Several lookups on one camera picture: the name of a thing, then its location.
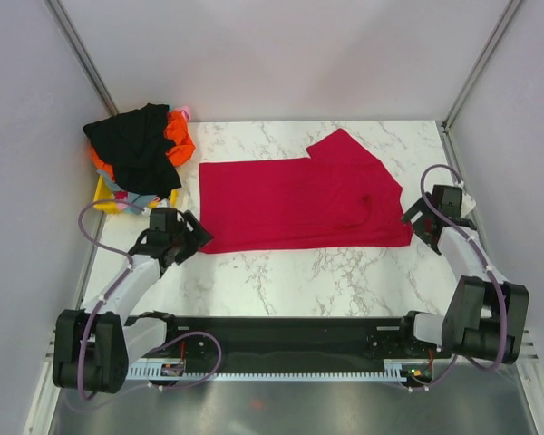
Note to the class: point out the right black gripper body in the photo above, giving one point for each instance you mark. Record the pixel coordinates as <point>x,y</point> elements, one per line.
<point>418,225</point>

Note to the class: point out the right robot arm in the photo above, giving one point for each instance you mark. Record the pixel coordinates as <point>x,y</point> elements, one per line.
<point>487,314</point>

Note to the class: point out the left aluminium frame post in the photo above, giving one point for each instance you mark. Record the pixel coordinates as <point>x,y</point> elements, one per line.
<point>74,40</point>

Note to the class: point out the white slotted cable duct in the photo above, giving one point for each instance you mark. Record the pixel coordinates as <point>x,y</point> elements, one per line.
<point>162,371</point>

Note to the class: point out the right aluminium rail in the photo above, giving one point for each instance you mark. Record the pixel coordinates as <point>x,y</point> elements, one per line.
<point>528,351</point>

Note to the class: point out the yellow plastic basket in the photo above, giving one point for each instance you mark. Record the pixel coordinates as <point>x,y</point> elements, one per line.
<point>102,199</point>

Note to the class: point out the right aluminium frame post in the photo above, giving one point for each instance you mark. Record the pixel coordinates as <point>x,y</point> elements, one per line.
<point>498,32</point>

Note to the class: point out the black t shirt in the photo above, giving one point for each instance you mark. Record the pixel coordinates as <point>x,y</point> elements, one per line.
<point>133,143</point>

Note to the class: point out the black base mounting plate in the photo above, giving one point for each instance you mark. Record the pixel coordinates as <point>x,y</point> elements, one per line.
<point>299,344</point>

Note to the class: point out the pink garment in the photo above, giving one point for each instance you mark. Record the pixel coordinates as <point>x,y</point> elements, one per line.
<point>185,112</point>

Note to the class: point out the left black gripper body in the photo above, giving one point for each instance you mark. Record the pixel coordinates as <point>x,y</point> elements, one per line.
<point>187,242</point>

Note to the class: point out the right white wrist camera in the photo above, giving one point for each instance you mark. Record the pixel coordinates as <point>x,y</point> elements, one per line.
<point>468,203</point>

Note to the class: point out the crimson red t shirt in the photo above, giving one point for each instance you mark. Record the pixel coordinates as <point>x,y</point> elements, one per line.
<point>338,195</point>

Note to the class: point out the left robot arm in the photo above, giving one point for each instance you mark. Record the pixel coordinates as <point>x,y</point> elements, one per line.
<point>97,344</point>

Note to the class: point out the grey blue garment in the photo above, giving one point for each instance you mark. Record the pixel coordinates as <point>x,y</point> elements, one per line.
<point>136,201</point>

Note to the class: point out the aluminium frame post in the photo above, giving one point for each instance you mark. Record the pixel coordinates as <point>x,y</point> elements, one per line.
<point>498,32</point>
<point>74,40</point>

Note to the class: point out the orange t shirt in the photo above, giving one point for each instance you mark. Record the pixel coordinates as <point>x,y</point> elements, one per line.
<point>177,130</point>

